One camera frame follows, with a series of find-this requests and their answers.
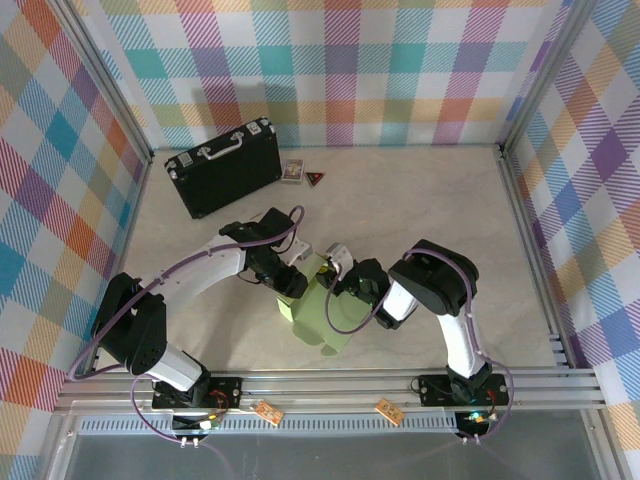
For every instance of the light green paper box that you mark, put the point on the light green paper box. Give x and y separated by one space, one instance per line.
312 320

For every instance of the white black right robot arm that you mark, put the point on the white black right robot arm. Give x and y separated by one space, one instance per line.
435 280

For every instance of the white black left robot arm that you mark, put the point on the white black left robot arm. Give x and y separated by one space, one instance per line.
205 272

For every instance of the small playing card box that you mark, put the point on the small playing card box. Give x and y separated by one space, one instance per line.
293 170

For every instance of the black red triangular card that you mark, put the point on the black red triangular card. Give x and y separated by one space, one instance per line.
315 178

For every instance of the orange printed tag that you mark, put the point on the orange printed tag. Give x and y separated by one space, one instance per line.
268 413
389 411

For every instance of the aluminium base frame rail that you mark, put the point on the aluminium base frame rail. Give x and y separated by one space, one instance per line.
325 390

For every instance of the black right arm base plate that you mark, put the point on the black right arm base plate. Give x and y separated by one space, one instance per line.
430 390

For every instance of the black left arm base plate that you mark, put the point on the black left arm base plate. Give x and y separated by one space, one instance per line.
230 395

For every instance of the aluminium side frame rail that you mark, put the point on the aluminium side frame rail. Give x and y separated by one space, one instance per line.
530 250

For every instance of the aluminium left corner post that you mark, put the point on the aluminium left corner post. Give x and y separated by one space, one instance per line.
100 80

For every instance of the aluminium corner post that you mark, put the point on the aluminium corner post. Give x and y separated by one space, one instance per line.
100 80
545 75

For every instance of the aluminium right corner post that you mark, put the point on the aluminium right corner post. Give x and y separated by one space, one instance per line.
545 75

